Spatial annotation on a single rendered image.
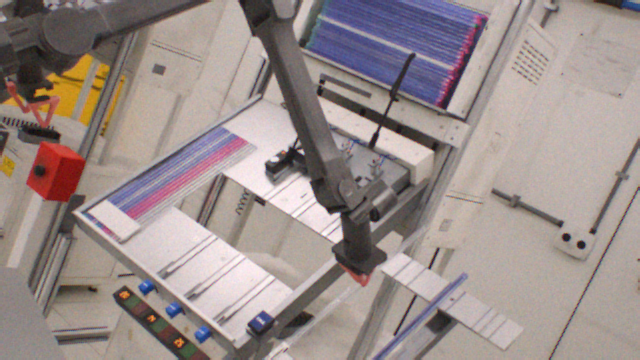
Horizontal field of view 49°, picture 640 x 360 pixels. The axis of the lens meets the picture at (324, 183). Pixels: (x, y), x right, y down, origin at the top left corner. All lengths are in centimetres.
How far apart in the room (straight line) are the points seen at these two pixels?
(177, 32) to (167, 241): 133
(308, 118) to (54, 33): 46
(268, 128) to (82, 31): 111
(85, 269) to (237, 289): 162
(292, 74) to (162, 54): 174
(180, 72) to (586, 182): 183
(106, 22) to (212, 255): 82
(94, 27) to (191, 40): 193
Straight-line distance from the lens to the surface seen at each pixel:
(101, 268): 333
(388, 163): 193
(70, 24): 117
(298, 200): 193
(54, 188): 240
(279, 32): 133
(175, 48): 305
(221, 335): 165
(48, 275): 216
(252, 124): 222
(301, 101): 132
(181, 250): 186
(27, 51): 117
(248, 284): 174
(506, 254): 338
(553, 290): 332
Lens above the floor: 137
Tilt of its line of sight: 9 degrees down
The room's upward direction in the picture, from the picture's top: 24 degrees clockwise
